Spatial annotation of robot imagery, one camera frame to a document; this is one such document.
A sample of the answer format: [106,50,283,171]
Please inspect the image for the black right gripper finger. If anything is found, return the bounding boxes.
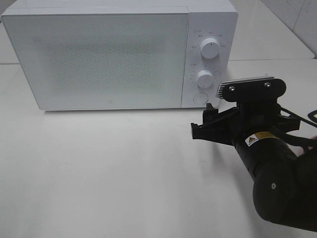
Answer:
[202,103,238,122]
[191,122,229,143]

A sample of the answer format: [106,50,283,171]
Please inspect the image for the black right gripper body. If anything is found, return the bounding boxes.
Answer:
[223,100,301,145]

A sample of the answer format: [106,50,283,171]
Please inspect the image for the round white door button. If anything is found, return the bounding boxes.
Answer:
[193,93,209,105]

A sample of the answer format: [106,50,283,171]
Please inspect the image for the white microwave door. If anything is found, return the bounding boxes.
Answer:
[3,14,188,111]

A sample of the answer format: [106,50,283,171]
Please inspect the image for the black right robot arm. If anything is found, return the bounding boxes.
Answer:
[191,99,317,231]

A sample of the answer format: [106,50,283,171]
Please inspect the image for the lower white round knob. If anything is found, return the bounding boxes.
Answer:
[196,69,214,88]

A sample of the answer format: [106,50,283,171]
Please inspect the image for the white round knob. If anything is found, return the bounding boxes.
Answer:
[199,36,220,59]
[196,69,214,88]

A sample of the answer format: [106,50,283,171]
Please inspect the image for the upper white round knob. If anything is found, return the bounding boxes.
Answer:
[199,36,220,59]

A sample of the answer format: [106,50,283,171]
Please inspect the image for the white microwave oven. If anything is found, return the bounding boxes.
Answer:
[1,0,238,110]

